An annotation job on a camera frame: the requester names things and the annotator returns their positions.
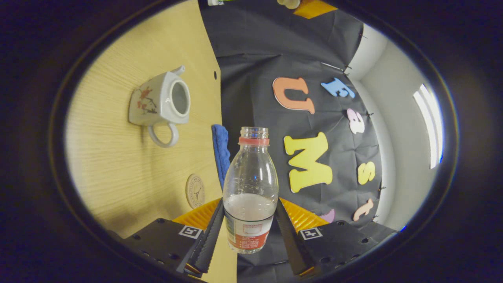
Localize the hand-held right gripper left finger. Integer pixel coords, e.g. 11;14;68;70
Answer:
114;198;225;279

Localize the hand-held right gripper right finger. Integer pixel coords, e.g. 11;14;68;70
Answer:
275;198;397;277

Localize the clear plastic water bottle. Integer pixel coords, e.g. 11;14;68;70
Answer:
222;127;279;254

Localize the round printed coaster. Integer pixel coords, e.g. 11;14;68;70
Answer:
185;174;206;209

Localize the white floral teacup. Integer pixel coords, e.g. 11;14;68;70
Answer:
129;65;191;148

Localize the black backdrop cloth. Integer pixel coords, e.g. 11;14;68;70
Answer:
198;0;384;282

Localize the blue towel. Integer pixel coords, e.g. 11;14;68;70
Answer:
211;124;231;189

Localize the ceiling light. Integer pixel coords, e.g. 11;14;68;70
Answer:
413;84;444;169

